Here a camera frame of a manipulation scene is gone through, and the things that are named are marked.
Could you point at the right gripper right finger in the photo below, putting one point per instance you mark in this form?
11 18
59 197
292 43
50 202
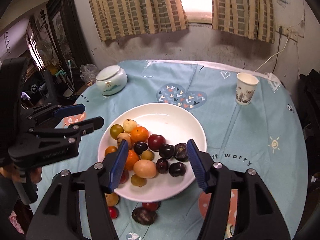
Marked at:
218 180

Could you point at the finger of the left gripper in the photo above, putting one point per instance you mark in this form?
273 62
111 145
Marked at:
55 111
73 131

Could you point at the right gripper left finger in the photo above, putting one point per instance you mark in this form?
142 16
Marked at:
96 181

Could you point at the yellow orange citrus fruit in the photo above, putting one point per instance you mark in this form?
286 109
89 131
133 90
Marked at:
110 149

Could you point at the red cherry tomato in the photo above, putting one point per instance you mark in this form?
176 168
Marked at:
113 211

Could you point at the orange mandarin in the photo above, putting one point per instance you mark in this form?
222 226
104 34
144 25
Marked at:
139 133
132 158

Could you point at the small tan longan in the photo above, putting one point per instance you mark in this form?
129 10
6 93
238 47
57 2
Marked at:
138 181

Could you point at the pale peach fruit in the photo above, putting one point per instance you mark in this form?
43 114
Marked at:
145 169

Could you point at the dark cherry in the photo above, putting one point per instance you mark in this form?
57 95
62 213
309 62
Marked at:
177 169
162 166
139 147
166 151

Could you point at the dark brown water chestnut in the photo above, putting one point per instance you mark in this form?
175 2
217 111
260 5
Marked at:
180 153

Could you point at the pale yellow round fruit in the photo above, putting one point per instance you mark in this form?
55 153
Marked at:
129 125

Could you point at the large dark mangosteen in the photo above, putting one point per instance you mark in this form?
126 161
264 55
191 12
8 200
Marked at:
143 216

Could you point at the large red plum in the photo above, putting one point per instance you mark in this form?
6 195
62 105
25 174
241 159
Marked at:
155 141

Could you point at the dark red plum back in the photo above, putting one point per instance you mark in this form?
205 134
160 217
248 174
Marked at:
124 177

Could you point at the yellow small citrus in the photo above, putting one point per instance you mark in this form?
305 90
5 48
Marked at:
115 130

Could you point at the operator left hand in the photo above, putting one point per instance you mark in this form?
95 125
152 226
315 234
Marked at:
12 173

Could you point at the striped pepino melon back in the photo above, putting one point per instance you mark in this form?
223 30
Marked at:
124 136

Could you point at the clear plastic bag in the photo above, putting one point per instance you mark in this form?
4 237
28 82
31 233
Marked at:
89 73

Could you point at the small red tomato by plate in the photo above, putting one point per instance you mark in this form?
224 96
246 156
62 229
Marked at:
151 206

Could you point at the light blue patterned tablecloth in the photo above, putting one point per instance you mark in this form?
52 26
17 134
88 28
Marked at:
265 135

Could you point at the standing electric fan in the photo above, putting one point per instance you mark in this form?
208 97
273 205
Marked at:
45 52

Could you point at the celadon lidded ceramic jar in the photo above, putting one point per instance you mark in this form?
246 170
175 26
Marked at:
111 80

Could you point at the dark framed picture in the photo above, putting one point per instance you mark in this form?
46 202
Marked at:
71 30

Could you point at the white oval plate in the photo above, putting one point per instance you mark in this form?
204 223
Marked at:
176 125

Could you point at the printed paper cup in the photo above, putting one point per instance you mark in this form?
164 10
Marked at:
245 88

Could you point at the checked window curtain right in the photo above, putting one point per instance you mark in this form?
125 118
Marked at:
253 19

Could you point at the wall power socket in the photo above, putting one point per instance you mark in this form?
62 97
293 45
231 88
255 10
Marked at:
291 32

